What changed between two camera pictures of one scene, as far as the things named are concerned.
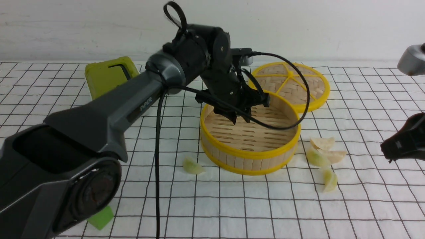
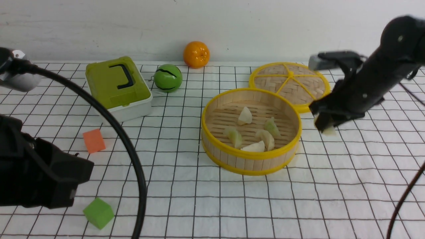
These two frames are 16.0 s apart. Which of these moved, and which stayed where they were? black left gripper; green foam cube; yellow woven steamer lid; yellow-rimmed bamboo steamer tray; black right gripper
Moved: black right gripper; black left gripper
Stayed: green foam cube; yellow-rimmed bamboo steamer tray; yellow woven steamer lid
